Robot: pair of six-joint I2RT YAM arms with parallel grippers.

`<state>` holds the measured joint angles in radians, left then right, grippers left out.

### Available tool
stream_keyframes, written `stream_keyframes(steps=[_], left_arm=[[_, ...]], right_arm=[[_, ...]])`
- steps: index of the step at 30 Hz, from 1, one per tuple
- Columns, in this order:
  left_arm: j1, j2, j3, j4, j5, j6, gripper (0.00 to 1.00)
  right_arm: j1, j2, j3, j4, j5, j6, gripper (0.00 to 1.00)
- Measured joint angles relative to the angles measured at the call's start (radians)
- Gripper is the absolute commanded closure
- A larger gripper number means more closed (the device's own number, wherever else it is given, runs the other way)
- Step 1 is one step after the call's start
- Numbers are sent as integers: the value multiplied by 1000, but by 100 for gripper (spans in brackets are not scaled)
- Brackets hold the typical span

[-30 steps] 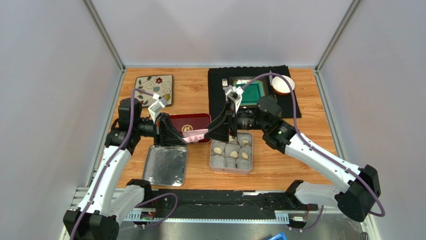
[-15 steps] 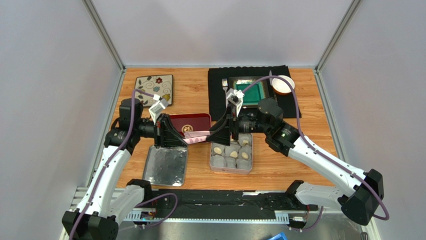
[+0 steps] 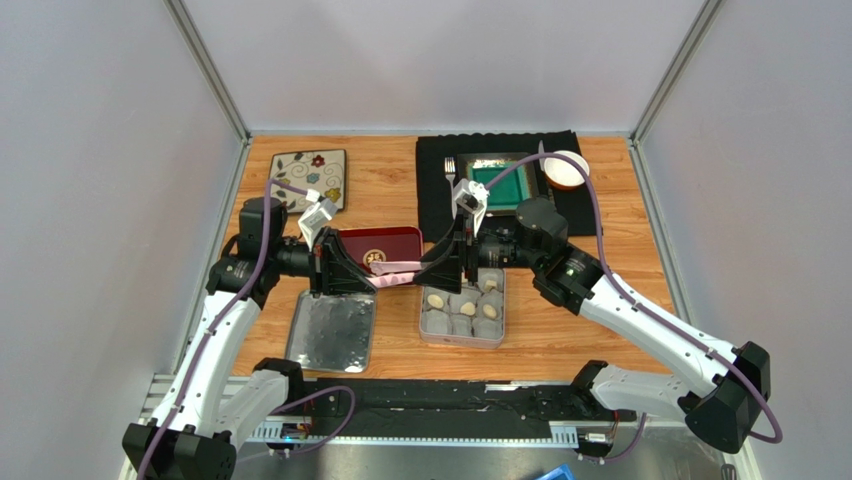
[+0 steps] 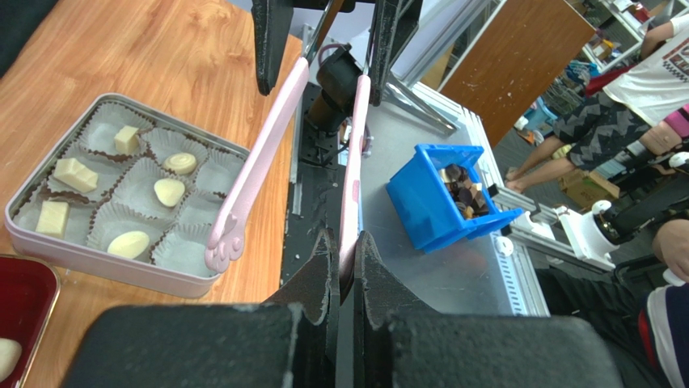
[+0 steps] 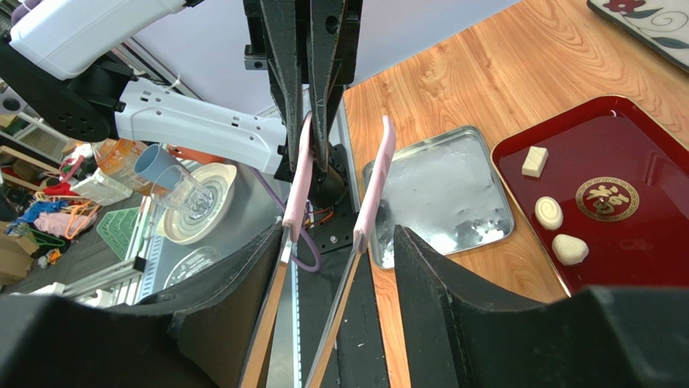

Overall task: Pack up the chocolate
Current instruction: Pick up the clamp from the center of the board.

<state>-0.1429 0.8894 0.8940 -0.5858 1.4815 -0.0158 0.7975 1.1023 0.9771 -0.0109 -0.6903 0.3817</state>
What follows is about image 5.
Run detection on white oval chocolate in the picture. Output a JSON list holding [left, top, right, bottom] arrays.
[[535, 196, 564, 230]]

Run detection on red lacquer tray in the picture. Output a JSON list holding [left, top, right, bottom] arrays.
[[491, 95, 688, 293]]

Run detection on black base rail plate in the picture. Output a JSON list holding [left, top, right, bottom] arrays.
[[296, 145, 391, 387]]

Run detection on green plastic basket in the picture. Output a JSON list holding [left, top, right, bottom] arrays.
[[96, 208, 139, 261]]

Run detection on white ribbed plate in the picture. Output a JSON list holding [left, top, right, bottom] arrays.
[[151, 162, 238, 246]]

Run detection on pink handled metal tongs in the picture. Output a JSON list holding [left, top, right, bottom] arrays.
[[238, 111, 398, 388]]

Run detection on blue plastic cup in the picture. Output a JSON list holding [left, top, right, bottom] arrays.
[[133, 144, 186, 189]]

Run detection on clear glass cup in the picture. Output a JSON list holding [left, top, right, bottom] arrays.
[[151, 170, 215, 219]]

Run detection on silver tin lid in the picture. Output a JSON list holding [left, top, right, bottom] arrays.
[[370, 126, 514, 269]]

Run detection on white heart chocolate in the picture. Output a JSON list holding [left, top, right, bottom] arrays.
[[552, 234, 590, 266]]

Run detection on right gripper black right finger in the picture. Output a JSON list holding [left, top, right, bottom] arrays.
[[394, 226, 539, 387]]

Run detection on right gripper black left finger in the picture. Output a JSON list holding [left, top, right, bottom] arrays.
[[110, 223, 281, 387]]

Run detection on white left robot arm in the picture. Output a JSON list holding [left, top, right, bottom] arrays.
[[1, 1, 363, 177]]

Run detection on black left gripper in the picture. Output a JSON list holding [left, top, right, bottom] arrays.
[[243, 0, 363, 172]]

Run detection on white rectangular chocolate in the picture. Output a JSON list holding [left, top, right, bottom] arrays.
[[522, 146, 548, 178]]

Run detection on floral square plate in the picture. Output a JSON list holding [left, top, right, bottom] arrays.
[[586, 0, 688, 72]]

